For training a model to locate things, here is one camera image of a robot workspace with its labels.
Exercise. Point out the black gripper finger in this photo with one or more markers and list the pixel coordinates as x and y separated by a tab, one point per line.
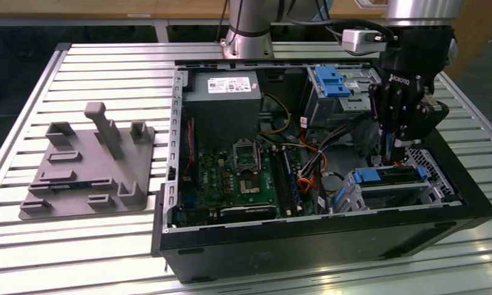
432	116
390	104

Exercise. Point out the hard disk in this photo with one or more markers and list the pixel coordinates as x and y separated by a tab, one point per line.
369	175

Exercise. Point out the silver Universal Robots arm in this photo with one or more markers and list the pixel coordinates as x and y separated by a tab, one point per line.
249	24

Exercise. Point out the metal disk bay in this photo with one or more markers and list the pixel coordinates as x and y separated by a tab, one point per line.
394	188

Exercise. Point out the metal optical drive cage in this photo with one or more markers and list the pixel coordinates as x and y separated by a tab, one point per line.
345	110

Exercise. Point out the blue plastic cage latch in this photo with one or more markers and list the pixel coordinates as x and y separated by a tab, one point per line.
333	83

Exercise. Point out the grey power supply unit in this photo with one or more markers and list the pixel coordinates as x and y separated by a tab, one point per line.
222	110

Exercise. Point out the CPU socket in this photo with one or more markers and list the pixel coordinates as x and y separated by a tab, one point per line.
250	186

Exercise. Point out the black graphics card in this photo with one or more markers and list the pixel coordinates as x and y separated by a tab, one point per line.
249	212

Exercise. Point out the green Dell motherboard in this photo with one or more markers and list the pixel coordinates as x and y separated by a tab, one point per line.
214	184

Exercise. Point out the black open PC case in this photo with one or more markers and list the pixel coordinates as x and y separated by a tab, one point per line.
311	255

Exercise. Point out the wooden workbench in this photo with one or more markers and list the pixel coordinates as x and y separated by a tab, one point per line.
107	7

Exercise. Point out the grey parts rack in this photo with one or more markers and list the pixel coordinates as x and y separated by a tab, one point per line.
90	172

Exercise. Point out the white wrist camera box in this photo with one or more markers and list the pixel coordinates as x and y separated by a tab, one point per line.
359	40

